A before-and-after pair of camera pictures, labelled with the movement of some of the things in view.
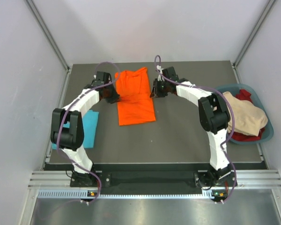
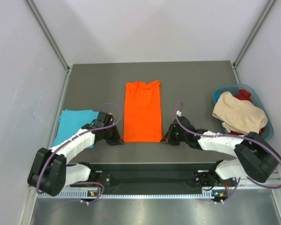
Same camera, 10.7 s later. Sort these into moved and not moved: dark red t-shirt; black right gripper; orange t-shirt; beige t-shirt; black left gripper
Moved: black right gripper; orange t-shirt; black left gripper
Not moved: beige t-shirt; dark red t-shirt
